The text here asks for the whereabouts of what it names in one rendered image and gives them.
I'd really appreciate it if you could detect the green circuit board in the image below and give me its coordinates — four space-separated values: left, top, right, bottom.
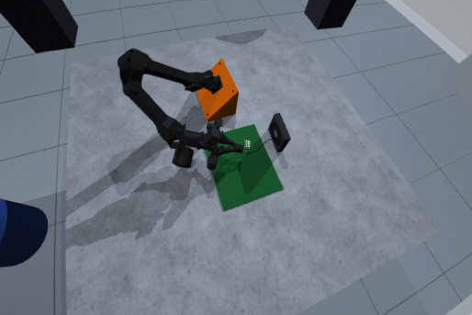
211 124 284 211

